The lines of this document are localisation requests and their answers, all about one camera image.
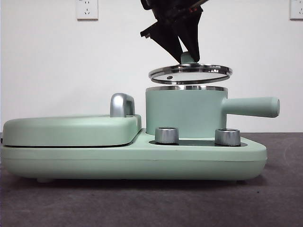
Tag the mint green saucepan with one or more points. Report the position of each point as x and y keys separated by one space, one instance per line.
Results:
x=184 y=111

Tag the mint green breakfast maker base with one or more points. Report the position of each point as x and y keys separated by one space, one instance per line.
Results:
x=142 y=163

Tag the silver control knob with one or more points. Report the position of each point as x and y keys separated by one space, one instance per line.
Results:
x=166 y=136
x=227 y=137

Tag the white wall socket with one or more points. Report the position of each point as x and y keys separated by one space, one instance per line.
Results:
x=296 y=9
x=86 y=10

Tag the glass pot lid green knob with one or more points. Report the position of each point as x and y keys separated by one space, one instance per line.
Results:
x=189 y=75

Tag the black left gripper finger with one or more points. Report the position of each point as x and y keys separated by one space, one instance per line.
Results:
x=165 y=35
x=193 y=33

